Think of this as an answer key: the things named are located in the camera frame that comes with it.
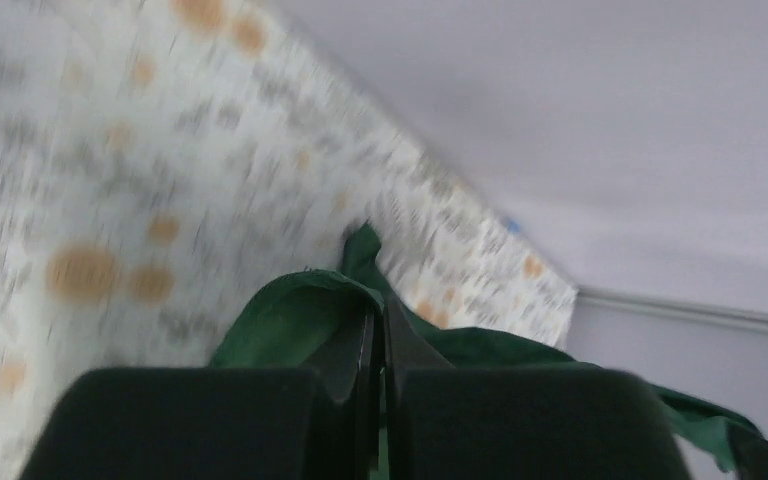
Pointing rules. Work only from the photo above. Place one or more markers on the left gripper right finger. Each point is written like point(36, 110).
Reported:
point(537, 422)

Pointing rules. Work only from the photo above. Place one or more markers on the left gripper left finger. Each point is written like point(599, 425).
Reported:
point(314, 421)

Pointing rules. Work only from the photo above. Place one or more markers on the floral patterned table mat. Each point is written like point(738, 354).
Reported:
point(161, 161)

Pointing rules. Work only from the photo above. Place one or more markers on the right aluminium frame post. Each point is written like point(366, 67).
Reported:
point(697, 313)

